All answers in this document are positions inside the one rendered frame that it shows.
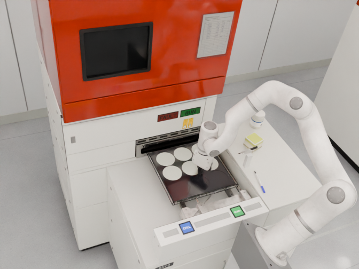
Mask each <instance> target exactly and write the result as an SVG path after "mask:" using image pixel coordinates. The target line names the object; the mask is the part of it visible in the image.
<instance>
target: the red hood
mask: <svg viewBox="0 0 359 269"><path fill-rule="evenodd" d="M30 2H31V6H32V13H33V19H34V26H35V33H36V39H37V43H38V46H39V48H40V52H41V55H42V58H43V61H44V64H45V67H46V70H47V72H48V76H49V79H50V82H51V85H52V88H53V91H54V95H55V97H56V100H57V103H58V106H59V109H60V112H61V115H62V118H63V121H64V123H71V122H76V121H82V120H87V119H91V118H97V117H102V116H107V115H113V114H118V113H124V112H129V111H133V110H139V109H144V108H150V107H155V106H160V105H166V104H171V103H175V102H180V101H186V100H191V99H197V98H202V97H208V96H213V95H217V94H222V92H223V88H224V83H225V78H226V75H227V70H228V65H229V61H230V56H231V51H232V46H233V42H234V39H235V34H236V29H237V24H238V19H239V15H240V10H241V5H242V2H243V0H30Z"/></svg>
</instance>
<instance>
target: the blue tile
mask: <svg viewBox="0 0 359 269"><path fill-rule="evenodd" d="M180 226H181V228H182V230H183V232H184V233H187V232H190V231H193V228H192V226H191V225H190V223H189V222H188V223H185V224H182V225H180Z"/></svg>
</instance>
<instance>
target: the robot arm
mask: <svg viewBox="0 0 359 269"><path fill-rule="evenodd" d="M269 104H274V105H276V106H277V107H279V108H281V109H282V110H284V111H286V112H287V113H289V114H290V115H291V116H293V117H294V118H295V119H296V121H297V123H298V126H299V129H300V133H301V137H302V140H303V143H304V145H305V148H306V150H307V153H308V155H309V157H310V159H311V161H312V163H313V166H314V168H315V170H316V172H317V174H318V176H319V178H320V180H321V182H322V185H323V186H322V187H320V188H319V189H318V190H317V191H316V192H315V193H314V194H312V195H311V196H310V197H309V198H308V199H307V200H306V201H305V202H304V203H303V204H302V205H300V206H299V207H297V208H296V209H295V210H293V211H292V212H291V213H290V214H288V215H287V216H286V217H284V218H283V219H282V220H280V221H279V222H278V223H276V224H275V225H274V226H273V227H271V228H270V229H268V230H267V231H265V230H264V229H262V228H260V227H257V228H256V229H255V236H256V238H257V241H258V243H259V244H260V246H261V248H262V249H263V250H264V252H265V253H266V254H267V255H268V257H269V258H270V259H271V260H272V261H273V262H274V263H275V264H277V265H278V266H280V267H284V266H286V263H287V262H286V257H287V256H286V254H287V253H288V252H290V251H291V250H292V249H294V248H295V247H297V246H298V245H299V244H301V243H302V242H303V241H305V240H306V239H308V238H309V237H310V236H312V235H313V234H315V233H316V232H317V231H319V230H320V229H321V228H323V227H324V226H325V225H327V224H328V223H329V222H330V221H332V220H333V219H334V218H335V217H337V216H338V215H340V214H341V213H343V212H344V211H345V210H347V209H350V208H351V207H353V206H354V204H355V203H356V201H357V191H356V189H355V187H354V185H353V183H352V182H351V180H350V179H349V177H348V175H347V174H346V172H345V170H344V168H343V166H342V165H341V163H340V161H339V159H338V157H337V155H336V153H335V151H334V149H333V147H332V145H331V142H330V140H329V138H328V136H327V133H326V131H325V128H324V125H323V122H322V119H321V117H320V114H319V112H318V110H317V108H316V106H315V105H314V103H313V102H312V101H311V100H310V99H309V98H308V97H307V96H306V95H305V94H303V93H302V92H300V91H299V90H297V89H295V88H292V87H290V86H288V85H286V84H284V83H282V82H279V81H267V82H265V83H264V84H262V85H261V86H260V87H258V88H257V89H256V90H254V91H253V92H251V93H250V94H249V95H248V96H246V97H245V98H244V99H242V100H241V101H240V102H238V103H237V104H236V105H234V106H233V107H232V108H230V109H229V110H228V111H227V112H226V114H225V127H224V130H223V132H222V134H221V135H220V136H219V137H218V138H217V134H218V130H219V127H218V125H217V123H215V122H213V121H204V122H203V123H202V124H201V128H200V134H199V139H198V143H197V148H196V150H195V151H194V155H193V158H192V162H193V163H194V164H196V165H197V168H198V174H199V175H201V174H203V173H204V170H209V171H211V169H212V167H211V166H212V165H213V161H214V157H215V156H217V155H219V154H221V153H222V152H223V151H225V150H226V149H227V148H228V147H230V146H231V145H232V143H233V142H234V140H235V138H236V136H237V133H238V129H239V127H240V125H241V124H242V123H244V122H245V121H246V120H248V119H249V118H250V117H252V116H253V115H255V114H256V113H258V112H259V111H260V110H262V109H263V108H265V107H266V106H267V105H269Z"/></svg>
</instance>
